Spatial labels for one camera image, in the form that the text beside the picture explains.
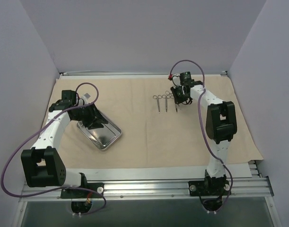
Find aluminium front rail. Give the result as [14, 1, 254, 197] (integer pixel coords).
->
[18, 176, 275, 203]

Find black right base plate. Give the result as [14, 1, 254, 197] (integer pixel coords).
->
[188, 181, 231, 197]

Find steel surgical forceps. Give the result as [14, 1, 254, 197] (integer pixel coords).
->
[165, 90, 174, 99]

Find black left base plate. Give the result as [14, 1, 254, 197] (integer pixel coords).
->
[61, 182, 105, 199]

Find beige cloth wrap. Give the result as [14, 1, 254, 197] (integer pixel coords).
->
[30, 77, 263, 170]

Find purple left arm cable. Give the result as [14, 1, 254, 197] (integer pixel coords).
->
[1, 82, 107, 216]

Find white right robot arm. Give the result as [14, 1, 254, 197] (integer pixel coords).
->
[170, 81, 237, 195]

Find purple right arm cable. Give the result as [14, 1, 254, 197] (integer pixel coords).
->
[169, 59, 234, 212]

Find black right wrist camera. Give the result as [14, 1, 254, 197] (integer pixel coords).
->
[179, 71, 194, 86]

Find steel curved scissors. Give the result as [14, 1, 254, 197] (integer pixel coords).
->
[162, 95, 170, 113]

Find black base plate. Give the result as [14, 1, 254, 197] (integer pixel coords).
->
[188, 181, 231, 197]
[61, 182, 105, 199]

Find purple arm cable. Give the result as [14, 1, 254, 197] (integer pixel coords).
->
[1, 82, 107, 216]
[169, 59, 234, 212]

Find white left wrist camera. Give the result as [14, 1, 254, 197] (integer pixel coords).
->
[80, 93, 91, 105]

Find steel instrument tray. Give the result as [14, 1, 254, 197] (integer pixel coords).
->
[77, 121, 122, 151]

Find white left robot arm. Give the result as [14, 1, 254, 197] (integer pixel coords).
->
[21, 90, 108, 198]

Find steel surgical scissors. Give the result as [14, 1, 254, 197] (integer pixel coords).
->
[153, 95, 162, 113]

